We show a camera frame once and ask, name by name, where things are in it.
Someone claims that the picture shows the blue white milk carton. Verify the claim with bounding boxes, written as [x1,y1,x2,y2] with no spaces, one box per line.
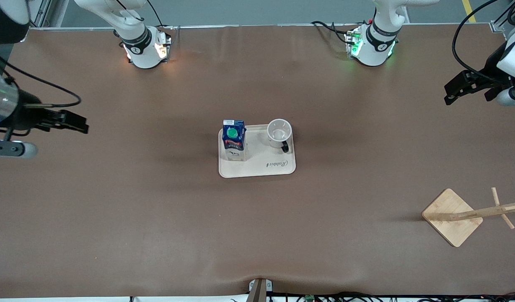
[222,120,247,162]

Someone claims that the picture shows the wooden mug stand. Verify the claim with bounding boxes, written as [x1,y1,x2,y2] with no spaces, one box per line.
[421,187,515,248]

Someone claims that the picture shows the white smiley face mug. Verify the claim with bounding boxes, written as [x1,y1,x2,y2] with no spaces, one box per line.
[267,119,293,153]

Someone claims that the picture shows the black base cable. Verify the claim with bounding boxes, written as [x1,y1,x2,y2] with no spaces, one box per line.
[146,0,174,32]
[311,20,354,46]

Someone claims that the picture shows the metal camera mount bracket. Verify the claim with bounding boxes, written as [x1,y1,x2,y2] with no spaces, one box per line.
[248,278,274,302]

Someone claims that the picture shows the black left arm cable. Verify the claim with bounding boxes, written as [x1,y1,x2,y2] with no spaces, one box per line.
[452,0,515,82]

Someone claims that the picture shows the beige plastic tray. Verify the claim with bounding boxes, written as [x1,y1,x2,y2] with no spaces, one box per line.
[218,123,297,179]

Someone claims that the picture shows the black right base cable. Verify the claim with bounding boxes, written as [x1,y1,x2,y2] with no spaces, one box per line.
[146,0,174,32]

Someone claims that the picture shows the aluminium frame profile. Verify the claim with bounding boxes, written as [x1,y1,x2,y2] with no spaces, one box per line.
[490,0,515,55]
[27,0,52,30]

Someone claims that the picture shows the black left base cable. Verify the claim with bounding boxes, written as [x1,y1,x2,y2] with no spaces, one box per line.
[311,20,354,46]

